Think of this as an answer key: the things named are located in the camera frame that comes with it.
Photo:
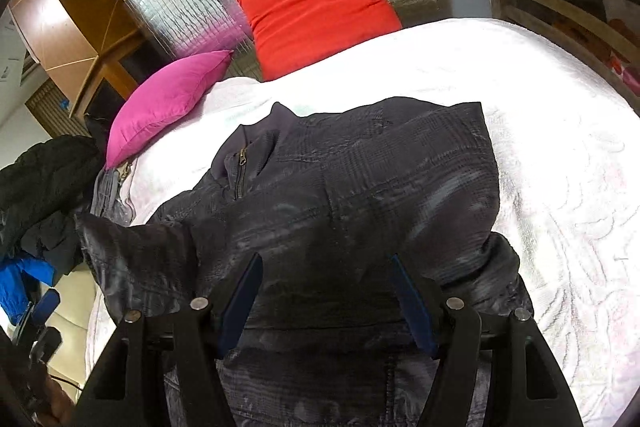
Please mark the magenta pillow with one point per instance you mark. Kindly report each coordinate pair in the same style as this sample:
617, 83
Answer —
160, 107

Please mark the white textured bed blanket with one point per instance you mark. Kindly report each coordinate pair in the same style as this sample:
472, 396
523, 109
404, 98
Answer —
550, 147

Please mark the wooden cabinet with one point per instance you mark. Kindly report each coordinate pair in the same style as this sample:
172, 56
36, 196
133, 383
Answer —
75, 22

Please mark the blue garment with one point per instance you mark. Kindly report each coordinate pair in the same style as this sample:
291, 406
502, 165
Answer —
20, 282

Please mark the large red cushion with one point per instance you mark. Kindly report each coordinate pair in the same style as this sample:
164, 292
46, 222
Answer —
315, 7

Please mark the person's left hand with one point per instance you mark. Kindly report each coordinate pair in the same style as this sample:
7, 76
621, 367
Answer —
60, 402

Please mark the dark grey checked jacket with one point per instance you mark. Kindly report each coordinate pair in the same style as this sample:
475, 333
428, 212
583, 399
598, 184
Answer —
350, 187

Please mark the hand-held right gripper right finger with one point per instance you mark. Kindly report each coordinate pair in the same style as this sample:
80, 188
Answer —
412, 307

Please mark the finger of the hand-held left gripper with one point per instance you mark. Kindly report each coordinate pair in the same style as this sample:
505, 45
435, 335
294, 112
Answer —
46, 304

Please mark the wooden slatted panel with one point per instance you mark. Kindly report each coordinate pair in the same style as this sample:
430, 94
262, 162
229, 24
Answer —
52, 112

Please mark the black garment pile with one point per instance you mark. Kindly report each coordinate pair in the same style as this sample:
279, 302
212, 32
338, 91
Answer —
40, 187

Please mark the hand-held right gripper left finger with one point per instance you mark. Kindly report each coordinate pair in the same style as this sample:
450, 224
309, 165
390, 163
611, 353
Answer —
241, 307

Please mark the grey zippered cloth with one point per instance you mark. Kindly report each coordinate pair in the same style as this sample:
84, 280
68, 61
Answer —
111, 197

